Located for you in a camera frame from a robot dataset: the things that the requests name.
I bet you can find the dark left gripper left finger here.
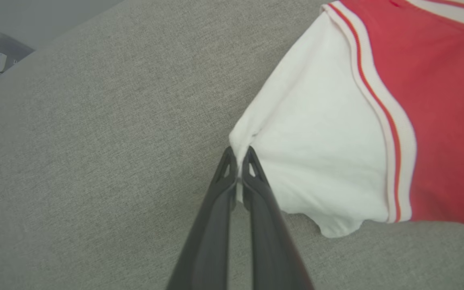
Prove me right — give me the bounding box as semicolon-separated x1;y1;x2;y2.
166;146;239;290

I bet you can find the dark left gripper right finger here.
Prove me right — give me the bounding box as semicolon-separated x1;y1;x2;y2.
241;146;316;290

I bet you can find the red and white jersey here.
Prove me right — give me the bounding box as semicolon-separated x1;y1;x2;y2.
229;0;464;238

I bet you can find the grey fabric sofa cushion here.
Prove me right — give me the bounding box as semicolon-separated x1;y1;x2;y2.
0;0;464;290

